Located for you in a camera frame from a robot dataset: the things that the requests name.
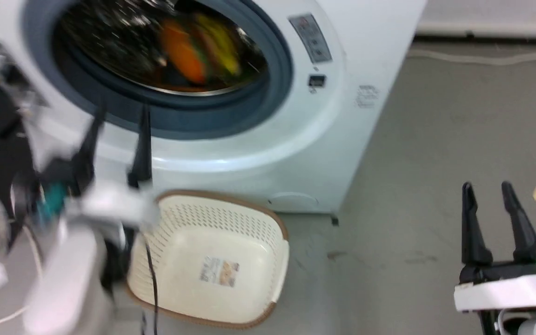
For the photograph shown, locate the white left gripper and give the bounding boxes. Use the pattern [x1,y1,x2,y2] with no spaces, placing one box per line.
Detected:
[39,104,162,233]

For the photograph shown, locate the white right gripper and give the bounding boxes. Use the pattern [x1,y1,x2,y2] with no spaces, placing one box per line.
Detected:
[453,181,536,313]

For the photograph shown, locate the cream perforated laundry basket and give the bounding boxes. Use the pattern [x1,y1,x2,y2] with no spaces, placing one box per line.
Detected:
[125,189,291,330]

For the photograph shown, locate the yellow plush toy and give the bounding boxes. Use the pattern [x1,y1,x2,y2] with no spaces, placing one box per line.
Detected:
[194,13,242,78]

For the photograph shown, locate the paper sticker in basket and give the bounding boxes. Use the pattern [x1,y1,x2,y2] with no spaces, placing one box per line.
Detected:
[199,255,241,288]

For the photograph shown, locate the white front-load washing machine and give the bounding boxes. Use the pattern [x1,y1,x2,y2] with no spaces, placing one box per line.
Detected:
[0,0,429,215]

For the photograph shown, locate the colourful clothes in drum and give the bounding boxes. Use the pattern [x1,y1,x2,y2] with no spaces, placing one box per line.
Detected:
[160,19,209,86]

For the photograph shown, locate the grey rubber door seal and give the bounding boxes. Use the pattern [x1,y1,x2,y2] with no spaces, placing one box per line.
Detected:
[20,0,295,141]

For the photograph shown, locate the grey label on washer front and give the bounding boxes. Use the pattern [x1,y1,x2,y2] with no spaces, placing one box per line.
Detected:
[288,13,333,65]

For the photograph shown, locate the thin white floor cable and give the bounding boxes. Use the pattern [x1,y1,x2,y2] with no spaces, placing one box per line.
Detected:
[0,224,44,328]

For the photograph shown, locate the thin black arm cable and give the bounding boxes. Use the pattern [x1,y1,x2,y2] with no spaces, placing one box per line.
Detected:
[143,240,160,335]

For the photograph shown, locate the white cable on floor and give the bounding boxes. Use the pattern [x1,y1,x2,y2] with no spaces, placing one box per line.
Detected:
[407,47,536,66]

